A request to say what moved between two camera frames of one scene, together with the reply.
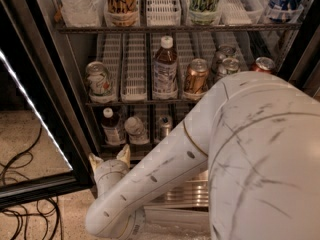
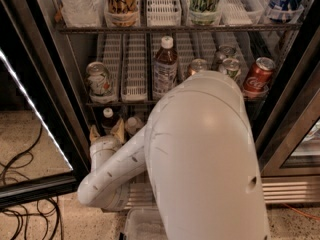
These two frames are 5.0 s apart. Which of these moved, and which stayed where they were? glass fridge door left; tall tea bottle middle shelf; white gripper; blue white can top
Moved: white gripper
Stayed: blue white can top; tall tea bottle middle shelf; glass fridge door left
